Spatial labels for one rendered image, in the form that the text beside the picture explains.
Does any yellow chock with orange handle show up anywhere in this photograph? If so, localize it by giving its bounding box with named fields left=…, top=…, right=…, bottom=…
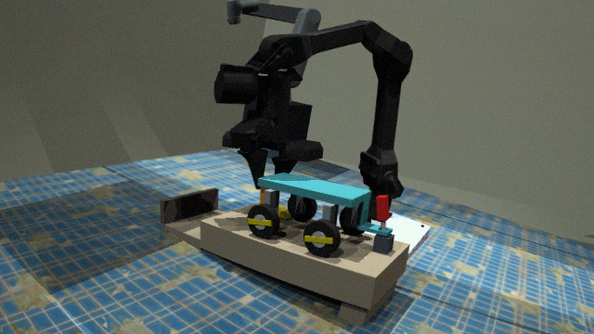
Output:
left=258, top=187, right=292, bottom=220

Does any tan wooden ramp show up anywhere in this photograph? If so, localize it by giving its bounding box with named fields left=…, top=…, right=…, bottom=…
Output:
left=160, top=187, right=410, bottom=327

